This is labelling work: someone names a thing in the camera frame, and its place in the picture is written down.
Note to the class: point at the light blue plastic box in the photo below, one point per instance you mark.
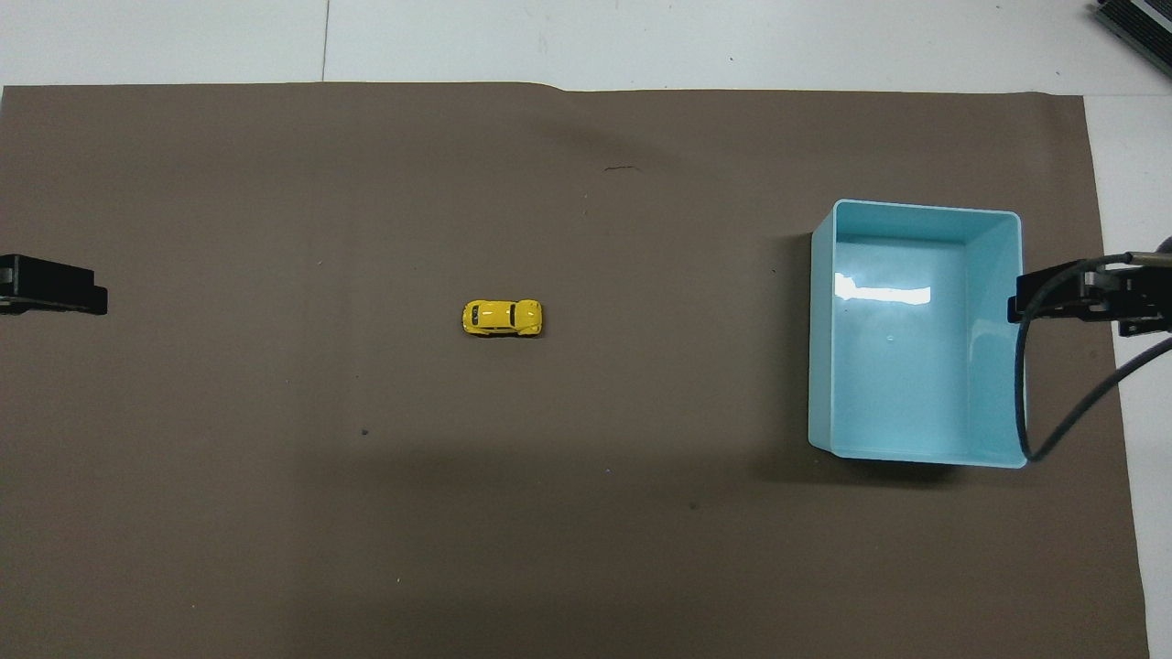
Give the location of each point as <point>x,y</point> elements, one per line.
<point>902,366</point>

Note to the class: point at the yellow toy beetle car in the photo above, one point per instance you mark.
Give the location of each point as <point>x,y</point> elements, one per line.
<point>499,318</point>

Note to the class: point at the black stand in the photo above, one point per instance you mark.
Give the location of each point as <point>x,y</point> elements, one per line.
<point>1138,20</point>

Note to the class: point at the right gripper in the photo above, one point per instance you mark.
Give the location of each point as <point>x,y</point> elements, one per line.
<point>1144,297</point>

